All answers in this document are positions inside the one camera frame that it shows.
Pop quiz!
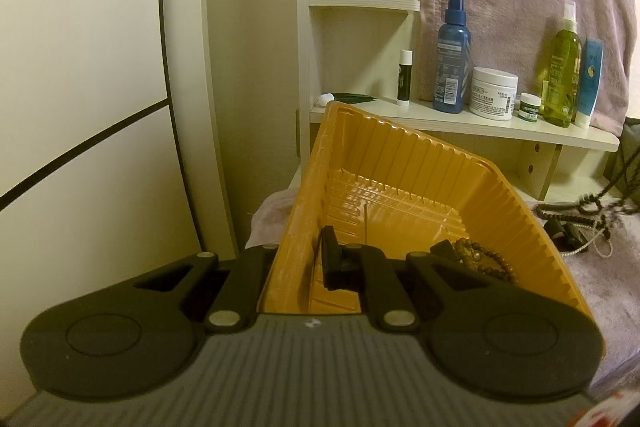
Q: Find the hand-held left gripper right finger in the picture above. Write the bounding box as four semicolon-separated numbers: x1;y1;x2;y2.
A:
319;225;507;333

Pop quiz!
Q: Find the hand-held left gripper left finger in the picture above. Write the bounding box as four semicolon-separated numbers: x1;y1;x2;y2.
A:
133;243;281;333

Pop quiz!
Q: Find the orange plastic tray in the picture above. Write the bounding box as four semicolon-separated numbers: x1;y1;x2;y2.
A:
257;102;606;361

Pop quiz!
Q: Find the bead bracelet with black tassel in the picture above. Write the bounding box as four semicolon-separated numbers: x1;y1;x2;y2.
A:
429;239;522;284

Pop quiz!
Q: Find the pile of brown bead necklaces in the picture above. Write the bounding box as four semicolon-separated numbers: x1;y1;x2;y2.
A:
534;157;640;259

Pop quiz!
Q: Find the dark tube with white cap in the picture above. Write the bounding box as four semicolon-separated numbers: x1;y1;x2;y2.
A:
318;92;379;106

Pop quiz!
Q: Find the white wooden shelf unit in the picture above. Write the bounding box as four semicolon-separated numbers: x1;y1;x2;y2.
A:
295;0;621;201

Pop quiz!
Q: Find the white and green lip balm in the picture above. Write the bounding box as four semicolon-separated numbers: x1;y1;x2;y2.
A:
396;49;414;106

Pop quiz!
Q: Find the blue spray bottle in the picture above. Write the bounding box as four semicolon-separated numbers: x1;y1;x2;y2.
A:
432;0;472;114

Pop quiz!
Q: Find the white cream jar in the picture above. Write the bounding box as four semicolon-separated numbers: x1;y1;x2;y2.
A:
469;67;519;122

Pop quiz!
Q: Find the small green and white jar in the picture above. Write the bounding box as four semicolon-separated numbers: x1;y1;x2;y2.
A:
517;93;542;123

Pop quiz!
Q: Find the lilac fleece cloth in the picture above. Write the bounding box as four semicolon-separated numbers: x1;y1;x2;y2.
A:
247;189;640;403

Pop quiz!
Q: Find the green spray bottle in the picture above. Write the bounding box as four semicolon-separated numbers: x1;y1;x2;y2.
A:
541;0;584;128

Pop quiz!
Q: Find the grey cushion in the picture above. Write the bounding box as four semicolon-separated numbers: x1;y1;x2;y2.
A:
607;117;640;204

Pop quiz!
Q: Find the blue and white tube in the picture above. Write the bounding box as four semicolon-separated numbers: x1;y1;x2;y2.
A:
574;38;605;130

